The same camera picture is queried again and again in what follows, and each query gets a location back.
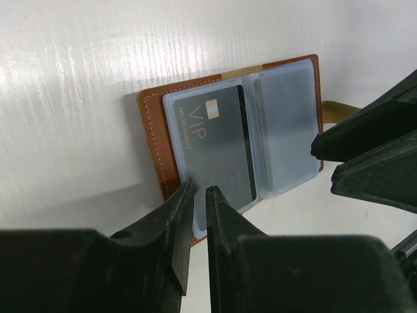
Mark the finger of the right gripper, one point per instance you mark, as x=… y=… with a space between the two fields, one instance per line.
x=384 y=175
x=391 y=116

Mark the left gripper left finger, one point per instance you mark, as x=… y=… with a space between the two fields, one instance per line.
x=141 y=268

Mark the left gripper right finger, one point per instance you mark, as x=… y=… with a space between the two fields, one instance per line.
x=251 y=271

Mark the brown leather card holder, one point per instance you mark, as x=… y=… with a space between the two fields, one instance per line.
x=285 y=112

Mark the black VIP card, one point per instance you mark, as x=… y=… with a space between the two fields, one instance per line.
x=215 y=146

